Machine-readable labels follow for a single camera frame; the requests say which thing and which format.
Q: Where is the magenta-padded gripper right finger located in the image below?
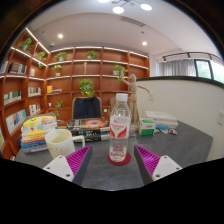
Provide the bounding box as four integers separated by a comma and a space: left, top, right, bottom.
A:
132, 143, 184, 187

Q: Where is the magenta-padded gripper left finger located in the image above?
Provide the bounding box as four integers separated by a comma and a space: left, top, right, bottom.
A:
42, 143, 95, 187

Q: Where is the clear plastic water bottle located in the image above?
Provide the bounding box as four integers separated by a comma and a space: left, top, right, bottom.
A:
108, 92, 132, 164

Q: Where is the cream white mug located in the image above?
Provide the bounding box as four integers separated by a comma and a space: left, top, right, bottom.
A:
44, 128, 86, 160

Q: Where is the stack of colourful books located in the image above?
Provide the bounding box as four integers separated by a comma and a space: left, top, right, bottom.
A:
20, 112, 59, 155

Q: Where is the small green white box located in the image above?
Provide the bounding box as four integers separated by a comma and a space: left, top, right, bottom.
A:
137, 117, 157, 137

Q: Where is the stack of dark books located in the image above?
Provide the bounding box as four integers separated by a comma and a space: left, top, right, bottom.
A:
66, 116, 112, 143

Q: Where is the stack of white boxes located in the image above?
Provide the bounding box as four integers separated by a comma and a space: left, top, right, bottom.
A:
144, 110, 180, 131

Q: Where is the flat round red coaster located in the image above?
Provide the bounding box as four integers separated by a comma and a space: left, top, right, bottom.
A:
106, 151, 133, 167

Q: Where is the black office chair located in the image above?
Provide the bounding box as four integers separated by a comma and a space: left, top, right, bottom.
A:
71, 95, 104, 121

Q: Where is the wooden artist mannequin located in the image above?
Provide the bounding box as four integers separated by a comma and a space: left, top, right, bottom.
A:
120, 67, 152, 133

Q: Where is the tan brown board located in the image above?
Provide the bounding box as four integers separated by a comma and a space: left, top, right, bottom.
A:
108, 96, 118, 118

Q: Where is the grey white curtain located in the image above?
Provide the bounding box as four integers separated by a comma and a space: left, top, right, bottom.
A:
162, 58, 197, 78

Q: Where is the black framed window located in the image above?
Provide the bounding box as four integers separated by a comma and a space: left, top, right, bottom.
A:
194, 58, 224, 85

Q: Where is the branched ceiling lamp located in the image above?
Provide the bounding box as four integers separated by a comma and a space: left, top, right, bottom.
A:
97, 0, 154, 15

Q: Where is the wooden wall shelf unit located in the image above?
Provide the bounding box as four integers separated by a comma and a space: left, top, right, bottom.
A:
0, 26, 151, 160

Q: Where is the black track light rail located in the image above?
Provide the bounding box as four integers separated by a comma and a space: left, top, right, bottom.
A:
161, 51, 224, 65

